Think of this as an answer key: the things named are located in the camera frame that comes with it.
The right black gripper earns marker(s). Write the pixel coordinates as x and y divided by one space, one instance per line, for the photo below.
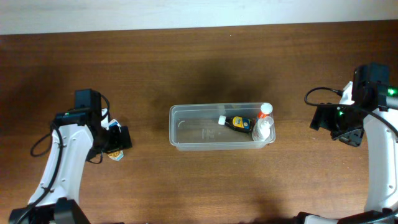
319 117

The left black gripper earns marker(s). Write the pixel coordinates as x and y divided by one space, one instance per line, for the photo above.
121 139

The small gold-cap bottle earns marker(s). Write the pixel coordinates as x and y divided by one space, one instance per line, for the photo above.
116 156

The white Panadol box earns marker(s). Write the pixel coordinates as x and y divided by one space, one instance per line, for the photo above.
114 123

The white squeeze bottle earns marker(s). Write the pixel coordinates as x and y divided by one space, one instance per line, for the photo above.
262 129

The orange tube white cap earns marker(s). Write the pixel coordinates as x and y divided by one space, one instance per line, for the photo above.
265 110

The dark bottle white cap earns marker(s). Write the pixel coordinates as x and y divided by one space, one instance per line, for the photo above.
237 123

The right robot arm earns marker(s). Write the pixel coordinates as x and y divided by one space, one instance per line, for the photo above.
367 109

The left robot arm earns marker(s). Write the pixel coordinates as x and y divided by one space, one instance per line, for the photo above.
78 135

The clear plastic container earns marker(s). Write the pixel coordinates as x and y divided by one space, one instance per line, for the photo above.
195 127

